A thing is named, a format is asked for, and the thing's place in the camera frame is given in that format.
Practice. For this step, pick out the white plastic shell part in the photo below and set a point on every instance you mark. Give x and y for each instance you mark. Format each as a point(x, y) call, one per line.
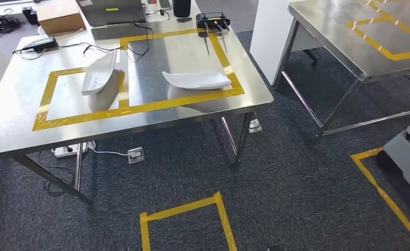
point(198, 80)
point(99, 72)

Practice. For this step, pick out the stainless steel workbench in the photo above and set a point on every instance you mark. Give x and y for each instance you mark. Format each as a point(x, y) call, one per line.
point(149, 62)
point(357, 38)

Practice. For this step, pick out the small black box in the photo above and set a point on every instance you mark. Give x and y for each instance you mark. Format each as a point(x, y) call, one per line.
point(30, 15)

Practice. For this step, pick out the metal floor socket box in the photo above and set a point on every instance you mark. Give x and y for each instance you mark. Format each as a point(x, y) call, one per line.
point(255, 126)
point(136, 155)

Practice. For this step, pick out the black cylinder container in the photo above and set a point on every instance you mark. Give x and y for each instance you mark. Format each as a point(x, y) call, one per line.
point(181, 7)

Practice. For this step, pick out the yellow tape on workbench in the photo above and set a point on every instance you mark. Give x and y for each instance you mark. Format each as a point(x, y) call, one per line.
point(139, 108)

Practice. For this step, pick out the yellow floor tape square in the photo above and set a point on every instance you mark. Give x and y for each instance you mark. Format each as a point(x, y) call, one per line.
point(222, 214)
point(381, 190)

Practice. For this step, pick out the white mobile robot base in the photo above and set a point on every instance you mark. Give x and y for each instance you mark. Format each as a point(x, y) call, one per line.
point(409, 156)

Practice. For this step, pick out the small black flat object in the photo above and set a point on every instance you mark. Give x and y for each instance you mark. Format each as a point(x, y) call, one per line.
point(184, 19)

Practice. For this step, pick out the black chair legs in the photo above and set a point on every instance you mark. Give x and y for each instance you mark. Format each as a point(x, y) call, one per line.
point(311, 57)

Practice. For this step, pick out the dark smartphone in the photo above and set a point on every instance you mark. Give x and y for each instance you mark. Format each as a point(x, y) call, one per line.
point(164, 4)

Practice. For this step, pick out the black power adapter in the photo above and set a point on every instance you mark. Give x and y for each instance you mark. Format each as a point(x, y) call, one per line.
point(45, 44)

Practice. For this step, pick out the white power strip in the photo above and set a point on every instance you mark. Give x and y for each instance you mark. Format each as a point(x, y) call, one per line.
point(66, 150)

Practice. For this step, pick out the brown cardboard box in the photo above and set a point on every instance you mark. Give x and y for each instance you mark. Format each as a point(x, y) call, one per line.
point(59, 17)

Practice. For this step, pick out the grey laptop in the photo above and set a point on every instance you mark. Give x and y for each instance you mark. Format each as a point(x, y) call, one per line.
point(111, 12)

